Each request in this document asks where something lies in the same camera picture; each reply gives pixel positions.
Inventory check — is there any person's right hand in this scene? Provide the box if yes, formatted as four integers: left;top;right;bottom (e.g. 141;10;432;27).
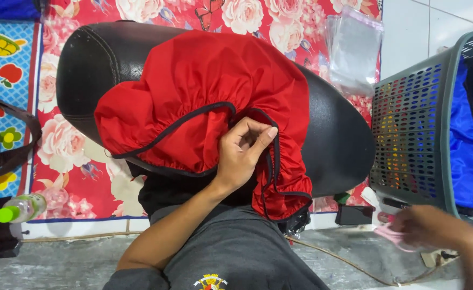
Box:
390;205;469;252

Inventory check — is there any person's left hand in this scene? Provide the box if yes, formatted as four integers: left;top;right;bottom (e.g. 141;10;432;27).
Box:
218;117;279;191

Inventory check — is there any pink plastic item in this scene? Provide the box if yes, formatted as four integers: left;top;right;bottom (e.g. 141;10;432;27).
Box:
373;223;420;253

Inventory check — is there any red seat cover black trim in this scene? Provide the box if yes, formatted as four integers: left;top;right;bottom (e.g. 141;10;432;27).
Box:
94;29;314;222

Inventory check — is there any black marker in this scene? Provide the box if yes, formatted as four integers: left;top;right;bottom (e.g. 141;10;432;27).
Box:
382;197;413;210

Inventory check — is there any gray plastic laundry basket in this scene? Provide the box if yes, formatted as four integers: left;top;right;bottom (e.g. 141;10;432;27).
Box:
369;30;473;226

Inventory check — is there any blue cloth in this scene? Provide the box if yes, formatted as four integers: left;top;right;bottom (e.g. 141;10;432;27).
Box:
449;54;473;209

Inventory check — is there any black plastic bag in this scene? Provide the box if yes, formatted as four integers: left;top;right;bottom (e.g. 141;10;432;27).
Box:
283;209;312;237

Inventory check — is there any gray garment with emblem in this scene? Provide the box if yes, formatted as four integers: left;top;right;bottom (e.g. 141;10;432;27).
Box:
102;203;330;290

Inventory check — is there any stack of clear plastic bags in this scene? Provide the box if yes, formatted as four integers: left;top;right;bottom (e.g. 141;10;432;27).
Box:
325;6;384;97

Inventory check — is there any black cloth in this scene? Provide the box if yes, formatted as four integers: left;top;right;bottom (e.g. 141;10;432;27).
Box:
137;163;258;218

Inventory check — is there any red floral mat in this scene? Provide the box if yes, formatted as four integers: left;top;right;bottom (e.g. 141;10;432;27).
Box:
27;0;383;223

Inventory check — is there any black leather motorcycle seat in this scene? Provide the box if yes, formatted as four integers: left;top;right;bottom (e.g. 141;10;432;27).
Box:
56;20;376;199

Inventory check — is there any clear bottle with green cap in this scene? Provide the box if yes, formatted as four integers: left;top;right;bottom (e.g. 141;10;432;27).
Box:
0;193;48;224

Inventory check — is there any blue checkered fruit-print mat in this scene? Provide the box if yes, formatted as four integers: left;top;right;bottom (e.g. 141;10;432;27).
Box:
0;18;40;201

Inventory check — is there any dark blue fabric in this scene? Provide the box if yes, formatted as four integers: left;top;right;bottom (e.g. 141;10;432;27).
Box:
0;0;42;21

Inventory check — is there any thin beige cable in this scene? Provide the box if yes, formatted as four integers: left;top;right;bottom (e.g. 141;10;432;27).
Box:
21;230;459;287

